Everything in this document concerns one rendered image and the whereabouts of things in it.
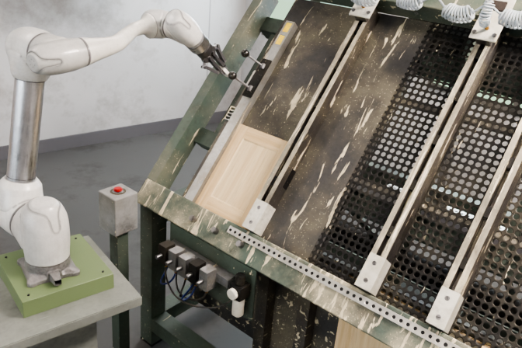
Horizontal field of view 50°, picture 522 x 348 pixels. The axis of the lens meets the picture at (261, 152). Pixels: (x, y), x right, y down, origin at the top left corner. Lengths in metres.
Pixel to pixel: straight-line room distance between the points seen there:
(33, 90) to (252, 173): 0.92
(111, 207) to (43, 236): 0.46
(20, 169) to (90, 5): 3.14
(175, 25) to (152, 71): 3.33
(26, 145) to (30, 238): 0.33
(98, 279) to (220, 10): 4.08
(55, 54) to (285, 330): 1.53
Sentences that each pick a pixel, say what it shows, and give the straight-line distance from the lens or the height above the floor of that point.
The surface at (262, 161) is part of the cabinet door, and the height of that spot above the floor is 1.11.
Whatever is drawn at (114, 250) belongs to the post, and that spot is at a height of 0.65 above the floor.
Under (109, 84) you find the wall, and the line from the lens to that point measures 5.36.
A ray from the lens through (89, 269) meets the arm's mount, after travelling 2.18.
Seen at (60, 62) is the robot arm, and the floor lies 1.57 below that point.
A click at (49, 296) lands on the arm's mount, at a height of 0.81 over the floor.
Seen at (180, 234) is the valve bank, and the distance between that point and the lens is 2.44.
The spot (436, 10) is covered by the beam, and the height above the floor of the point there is 1.78.
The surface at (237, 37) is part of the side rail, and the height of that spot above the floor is 1.52.
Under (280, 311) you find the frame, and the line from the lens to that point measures 2.59.
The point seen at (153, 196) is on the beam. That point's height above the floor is 0.87.
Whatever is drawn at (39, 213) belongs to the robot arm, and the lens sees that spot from 2.04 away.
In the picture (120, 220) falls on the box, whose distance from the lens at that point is 2.46.
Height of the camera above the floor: 2.04
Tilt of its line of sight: 22 degrees down
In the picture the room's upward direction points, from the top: 5 degrees clockwise
